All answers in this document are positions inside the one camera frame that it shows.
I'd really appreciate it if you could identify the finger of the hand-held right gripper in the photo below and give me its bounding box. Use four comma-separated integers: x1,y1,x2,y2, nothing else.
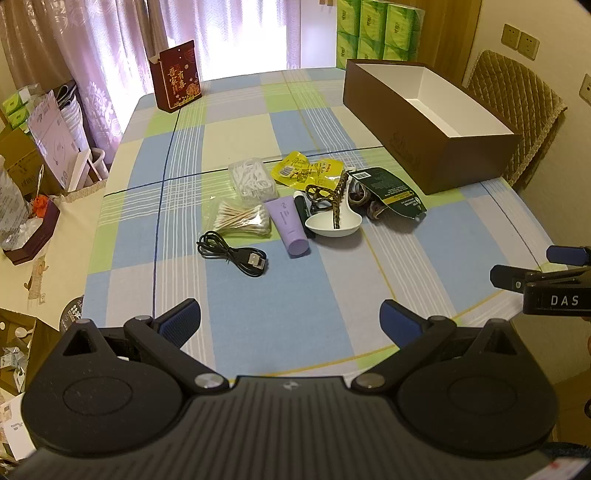
546,245,591,267
490,264,539,293

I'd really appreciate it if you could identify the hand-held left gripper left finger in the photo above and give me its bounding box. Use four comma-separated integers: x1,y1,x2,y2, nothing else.
58,298,229,394

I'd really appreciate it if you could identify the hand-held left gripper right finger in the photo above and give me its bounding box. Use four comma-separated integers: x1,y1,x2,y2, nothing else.
352,298,527,393

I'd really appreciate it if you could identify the black usb cable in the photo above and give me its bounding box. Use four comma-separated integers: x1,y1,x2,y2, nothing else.
197,231,269,278

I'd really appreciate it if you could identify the clear bag of cotton swabs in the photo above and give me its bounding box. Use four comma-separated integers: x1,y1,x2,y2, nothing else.
210,198,273,239

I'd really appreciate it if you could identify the white plastic spoon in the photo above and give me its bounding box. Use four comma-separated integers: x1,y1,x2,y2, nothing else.
305,167,364,239

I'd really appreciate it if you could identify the brown hair scrunchie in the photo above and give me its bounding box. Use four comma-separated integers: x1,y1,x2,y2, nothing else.
348,182,387,220

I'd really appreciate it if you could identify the dark green packet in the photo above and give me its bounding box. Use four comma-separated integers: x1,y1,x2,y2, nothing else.
351,167,428,219

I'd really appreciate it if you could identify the leopard print hair band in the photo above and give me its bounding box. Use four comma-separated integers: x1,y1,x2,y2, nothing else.
305,171,352,230

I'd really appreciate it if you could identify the purple cosmetic tube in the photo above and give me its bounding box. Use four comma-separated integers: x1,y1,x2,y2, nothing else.
263,198,311,257

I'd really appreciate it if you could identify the clear bag of floss picks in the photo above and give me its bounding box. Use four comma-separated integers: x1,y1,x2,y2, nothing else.
228,158,278,200

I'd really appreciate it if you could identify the yellow snack packet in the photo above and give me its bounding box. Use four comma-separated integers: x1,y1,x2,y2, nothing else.
270,151,320,188
308,158,345,186

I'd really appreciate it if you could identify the brown cardboard box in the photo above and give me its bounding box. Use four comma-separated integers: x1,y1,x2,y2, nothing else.
342,59,522,196

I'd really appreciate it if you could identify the checked cloth-covered desktop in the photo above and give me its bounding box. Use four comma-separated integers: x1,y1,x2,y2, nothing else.
81,68,561,384

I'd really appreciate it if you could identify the cream embroidered cloth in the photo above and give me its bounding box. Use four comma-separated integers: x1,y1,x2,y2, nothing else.
0,185,110,333

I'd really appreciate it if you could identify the dark red octagonal box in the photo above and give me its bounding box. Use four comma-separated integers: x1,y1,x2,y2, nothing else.
2,198,61,267

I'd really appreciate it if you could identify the open carton of small items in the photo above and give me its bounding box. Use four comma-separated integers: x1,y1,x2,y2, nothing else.
0,307,62,462

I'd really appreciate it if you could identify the chair with quilted cover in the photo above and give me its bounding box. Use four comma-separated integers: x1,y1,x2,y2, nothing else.
462,50,568,188

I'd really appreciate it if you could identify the clear crinkled plastic bag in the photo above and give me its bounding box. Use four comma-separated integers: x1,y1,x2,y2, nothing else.
0,156,31,251

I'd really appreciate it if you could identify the brown cardboard carton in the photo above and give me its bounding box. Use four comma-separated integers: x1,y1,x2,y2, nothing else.
0,127,70,200

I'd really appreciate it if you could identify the pale purple cardboard box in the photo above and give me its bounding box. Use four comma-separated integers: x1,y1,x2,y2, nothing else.
27,90,80,190

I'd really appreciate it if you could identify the red gift bag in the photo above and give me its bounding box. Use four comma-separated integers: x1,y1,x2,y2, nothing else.
148,40,204,113

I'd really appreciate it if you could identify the pink patterned curtain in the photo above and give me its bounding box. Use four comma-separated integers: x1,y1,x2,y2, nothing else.
0,0,339,163

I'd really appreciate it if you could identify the stack of green tissue packs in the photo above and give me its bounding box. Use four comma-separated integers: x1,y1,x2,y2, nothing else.
336,0,424,71

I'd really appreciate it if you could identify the white wooden frame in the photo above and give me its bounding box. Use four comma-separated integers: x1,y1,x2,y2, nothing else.
68,148,112,192

